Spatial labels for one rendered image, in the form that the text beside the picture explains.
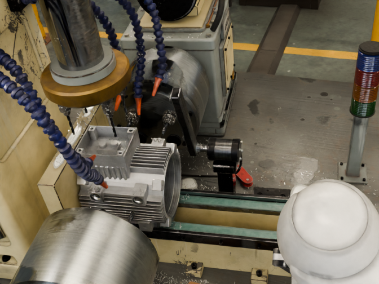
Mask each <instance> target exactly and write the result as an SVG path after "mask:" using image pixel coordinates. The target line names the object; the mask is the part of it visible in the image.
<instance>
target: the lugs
mask: <svg viewBox="0 0 379 284"><path fill-rule="evenodd" d="M166 147H171V150H172V152H177V144H174V143H166ZM88 184H89V182H88V181H86V180H84V179H82V178H81V177H79V176H78V175H77V185H88ZM182 185H183V180H181V187H180V189H182ZM152 190H153V191H164V180H160V179H153V180H152ZM171 220H172V218H171V219H167V221H166V223H165V224H162V223H160V226H161V227H170V226H171Z"/></svg>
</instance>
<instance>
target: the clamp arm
mask: <svg viewBox="0 0 379 284"><path fill-rule="evenodd" d="M170 103H171V104H173V107H174V110H175V113H176V115H177V119H178V122H179V125H180V128H181V130H182V134H183V136H182V139H183V140H185V142H186V146H187V149H188V152H189V155H190V156H195V157H196V156H197V153H198V152H199V150H196V148H197V149H199V147H200V146H197V145H200V144H198V142H197V140H196V137H195V133H194V130H193V127H192V123H191V119H190V115H189V113H188V109H187V106H186V102H185V99H184V96H183V92H182V89H181V88H180V87H173V89H172V92H171V95H170Z"/></svg>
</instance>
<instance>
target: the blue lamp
mask: <svg viewBox="0 0 379 284"><path fill-rule="evenodd" d="M356 67H357V68H358V69H360V70H362V71H364V72H377V71H379V55H374V56H371V55H366V54H363V53H362V52H360V51H359V49H358V57H357V61H356Z"/></svg>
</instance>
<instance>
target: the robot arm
mask: <svg viewBox="0 0 379 284"><path fill-rule="evenodd" d="M277 243H278V246H279V248H274V249H273V257H272V259H273V261H272V265H273V266H275V267H280V268H281V269H283V270H285V271H286V272H288V273H290V274H291V275H292V277H293V278H294V279H295V280H296V282H297V283H298V284H379V214H378V212H377V210H376V208H375V207H374V205H373V204H372V202H371V201H370V200H369V199H368V197H367V196H366V195H365V194H364V193H363V192H361V191H360V190H359V189H358V188H356V187H354V186H353V185H351V184H349V183H346V182H344V181H339V180H333V179H323V180H317V181H315V182H313V183H312V184H311V185H309V186H308V187H306V188H304V189H303V190H301V191H299V192H298V193H294V194H293V195H292V196H291V197H290V198H289V199H288V201H287V202H286V204H285V205H284V207H283V209H282V211H281V213H280V216H279V219H278V223H277Z"/></svg>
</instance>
